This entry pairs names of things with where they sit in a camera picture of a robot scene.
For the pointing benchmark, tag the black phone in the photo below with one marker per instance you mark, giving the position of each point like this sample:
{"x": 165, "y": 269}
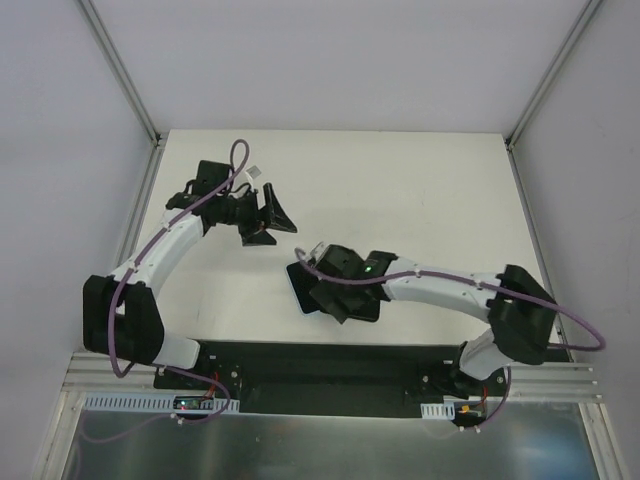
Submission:
{"x": 363, "y": 309}

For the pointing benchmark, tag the shiny metal front panel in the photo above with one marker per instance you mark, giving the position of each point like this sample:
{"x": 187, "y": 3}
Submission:
{"x": 524, "y": 441}

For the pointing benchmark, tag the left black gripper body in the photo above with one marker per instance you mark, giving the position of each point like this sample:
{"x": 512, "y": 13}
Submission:
{"x": 258, "y": 215}

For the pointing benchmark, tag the right aluminium frame post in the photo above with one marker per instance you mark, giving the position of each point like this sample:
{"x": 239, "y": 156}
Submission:
{"x": 569, "y": 43}

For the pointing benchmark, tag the aluminium frame post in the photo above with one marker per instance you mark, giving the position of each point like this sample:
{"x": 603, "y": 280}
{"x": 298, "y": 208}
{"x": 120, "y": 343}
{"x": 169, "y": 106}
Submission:
{"x": 569, "y": 43}
{"x": 114, "y": 61}

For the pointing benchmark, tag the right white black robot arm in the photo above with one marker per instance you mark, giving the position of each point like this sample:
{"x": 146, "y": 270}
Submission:
{"x": 516, "y": 309}

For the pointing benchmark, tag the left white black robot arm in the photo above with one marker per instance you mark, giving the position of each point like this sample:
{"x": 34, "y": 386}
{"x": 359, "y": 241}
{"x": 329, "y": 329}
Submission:
{"x": 121, "y": 317}

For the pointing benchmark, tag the blue-cased smartphone on table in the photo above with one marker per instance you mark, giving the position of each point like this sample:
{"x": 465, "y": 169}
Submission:
{"x": 302, "y": 282}

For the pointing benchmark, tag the left white cable duct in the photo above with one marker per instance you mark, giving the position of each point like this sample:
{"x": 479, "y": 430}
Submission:
{"x": 159, "y": 403}

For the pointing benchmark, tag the left aluminium frame post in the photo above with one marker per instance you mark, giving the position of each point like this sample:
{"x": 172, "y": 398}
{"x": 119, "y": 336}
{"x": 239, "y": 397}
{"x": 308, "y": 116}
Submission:
{"x": 114, "y": 61}

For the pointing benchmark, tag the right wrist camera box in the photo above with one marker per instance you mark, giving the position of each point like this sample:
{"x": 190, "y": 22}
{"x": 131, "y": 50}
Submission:
{"x": 314, "y": 255}

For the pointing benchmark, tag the white cable duct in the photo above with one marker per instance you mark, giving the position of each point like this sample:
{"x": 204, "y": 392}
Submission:
{"x": 159, "y": 403}
{"x": 438, "y": 411}

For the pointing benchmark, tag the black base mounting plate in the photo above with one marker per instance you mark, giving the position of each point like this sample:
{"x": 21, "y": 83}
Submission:
{"x": 379, "y": 381}

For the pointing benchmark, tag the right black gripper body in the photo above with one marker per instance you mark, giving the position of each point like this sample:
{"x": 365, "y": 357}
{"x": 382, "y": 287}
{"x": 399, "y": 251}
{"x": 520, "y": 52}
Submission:
{"x": 325, "y": 298}

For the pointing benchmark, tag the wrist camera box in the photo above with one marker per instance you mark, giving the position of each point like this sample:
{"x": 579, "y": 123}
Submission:
{"x": 314, "y": 255}
{"x": 252, "y": 174}

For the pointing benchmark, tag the right white cable duct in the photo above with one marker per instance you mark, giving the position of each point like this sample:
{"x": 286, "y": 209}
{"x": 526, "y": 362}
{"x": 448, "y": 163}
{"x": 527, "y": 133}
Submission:
{"x": 438, "y": 411}

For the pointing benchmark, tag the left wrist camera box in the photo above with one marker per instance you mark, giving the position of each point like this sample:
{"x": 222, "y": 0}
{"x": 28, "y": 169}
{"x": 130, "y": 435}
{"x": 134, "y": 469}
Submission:
{"x": 252, "y": 174}

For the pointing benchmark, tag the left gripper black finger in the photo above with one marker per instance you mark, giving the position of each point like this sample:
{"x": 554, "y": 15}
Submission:
{"x": 273, "y": 214}
{"x": 257, "y": 237}

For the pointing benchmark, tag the aluminium front rail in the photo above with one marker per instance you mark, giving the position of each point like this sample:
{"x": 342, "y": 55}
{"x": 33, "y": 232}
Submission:
{"x": 552, "y": 382}

